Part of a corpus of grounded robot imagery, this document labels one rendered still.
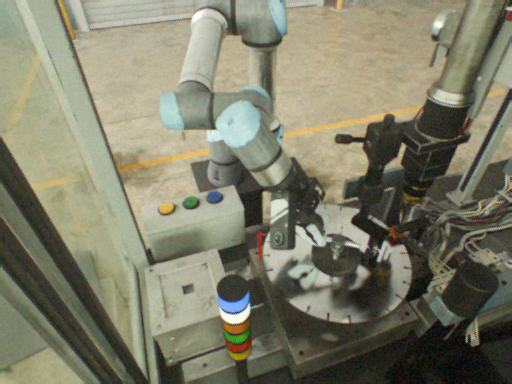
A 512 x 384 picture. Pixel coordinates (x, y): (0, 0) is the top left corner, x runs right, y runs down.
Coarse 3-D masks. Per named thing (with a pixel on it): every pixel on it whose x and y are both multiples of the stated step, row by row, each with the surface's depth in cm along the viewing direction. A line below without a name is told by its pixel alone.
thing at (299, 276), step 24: (336, 216) 87; (360, 240) 81; (264, 264) 76; (288, 264) 76; (312, 264) 76; (360, 264) 75; (384, 264) 75; (408, 264) 75; (288, 288) 71; (312, 288) 71; (336, 288) 71; (360, 288) 71; (384, 288) 71; (312, 312) 67; (336, 312) 67; (360, 312) 67; (384, 312) 67
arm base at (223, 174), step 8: (240, 160) 126; (208, 168) 130; (216, 168) 125; (224, 168) 124; (232, 168) 124; (240, 168) 128; (208, 176) 130; (216, 176) 127; (224, 176) 125; (232, 176) 125; (240, 176) 127; (216, 184) 128; (224, 184) 126; (232, 184) 127
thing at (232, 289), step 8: (224, 280) 48; (232, 280) 48; (240, 280) 48; (224, 288) 47; (232, 288) 47; (240, 288) 47; (224, 296) 46; (232, 296) 47; (240, 296) 46; (248, 296) 48; (224, 304) 47; (232, 304) 46; (240, 304) 47; (232, 312) 48
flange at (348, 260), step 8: (352, 240) 79; (312, 248) 78; (320, 248) 78; (328, 248) 76; (344, 248) 76; (352, 248) 78; (312, 256) 76; (320, 256) 76; (328, 256) 76; (344, 256) 75; (352, 256) 76; (360, 256) 76; (320, 264) 74; (328, 264) 74; (336, 264) 74; (344, 264) 74; (352, 264) 74; (328, 272) 74; (336, 272) 73; (344, 272) 73
